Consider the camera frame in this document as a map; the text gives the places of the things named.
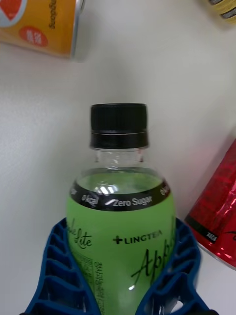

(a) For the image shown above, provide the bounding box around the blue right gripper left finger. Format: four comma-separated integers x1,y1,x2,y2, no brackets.
19,217,102,315

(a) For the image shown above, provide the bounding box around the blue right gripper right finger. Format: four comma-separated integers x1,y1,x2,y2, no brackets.
135,216,220,315

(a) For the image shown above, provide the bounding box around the green label plastic bottle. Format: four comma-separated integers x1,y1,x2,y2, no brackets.
65,103,177,315

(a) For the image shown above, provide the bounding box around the red drink can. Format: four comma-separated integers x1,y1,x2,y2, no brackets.
184,138,236,270

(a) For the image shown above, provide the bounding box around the orange drink can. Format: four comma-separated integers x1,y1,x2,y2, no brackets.
0,0,86,61

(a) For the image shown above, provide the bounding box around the yellow and black can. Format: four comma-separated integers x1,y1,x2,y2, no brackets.
206,0,236,25

